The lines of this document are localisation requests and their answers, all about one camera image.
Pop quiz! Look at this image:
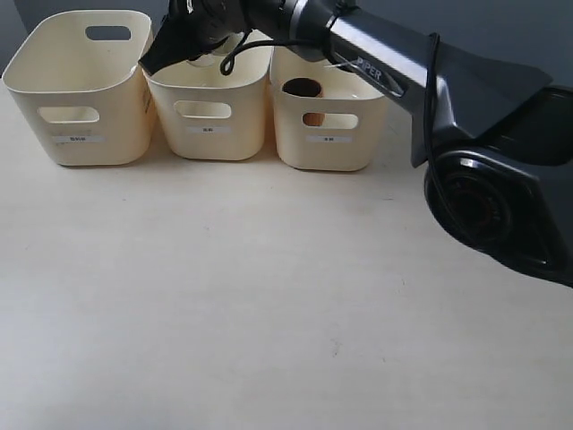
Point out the black other-arm gripper body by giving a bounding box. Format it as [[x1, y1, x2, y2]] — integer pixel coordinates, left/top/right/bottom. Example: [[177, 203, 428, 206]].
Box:
[[167, 0, 278, 45]]

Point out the brown wooden cup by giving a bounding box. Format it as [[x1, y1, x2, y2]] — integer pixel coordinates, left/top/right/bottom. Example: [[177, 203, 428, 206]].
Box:
[[282, 77, 324, 127]]

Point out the white paper cup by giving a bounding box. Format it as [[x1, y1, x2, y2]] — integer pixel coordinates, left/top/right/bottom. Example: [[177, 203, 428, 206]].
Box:
[[185, 33, 245, 68]]

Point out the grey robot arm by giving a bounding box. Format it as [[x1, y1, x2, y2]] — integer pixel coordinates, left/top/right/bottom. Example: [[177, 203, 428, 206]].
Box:
[[140, 1, 572, 286]]

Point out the middle cream plastic bin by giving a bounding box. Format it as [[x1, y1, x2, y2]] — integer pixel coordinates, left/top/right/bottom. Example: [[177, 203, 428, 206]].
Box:
[[144, 47, 273, 161]]

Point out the cream plastic bin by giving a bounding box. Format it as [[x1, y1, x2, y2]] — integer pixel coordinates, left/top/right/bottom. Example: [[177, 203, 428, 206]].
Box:
[[2, 10, 155, 167], [269, 47, 388, 172], [144, 47, 273, 161]]

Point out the left cream plastic bin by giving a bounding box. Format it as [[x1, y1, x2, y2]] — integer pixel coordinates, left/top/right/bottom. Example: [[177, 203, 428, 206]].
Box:
[[2, 10, 155, 167]]

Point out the right cream plastic bin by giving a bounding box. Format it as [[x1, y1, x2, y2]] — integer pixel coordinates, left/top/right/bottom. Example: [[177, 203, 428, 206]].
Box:
[[269, 47, 388, 172]]

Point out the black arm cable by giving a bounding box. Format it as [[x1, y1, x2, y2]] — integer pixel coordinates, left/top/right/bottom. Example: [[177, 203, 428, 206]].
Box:
[[187, 0, 449, 252]]

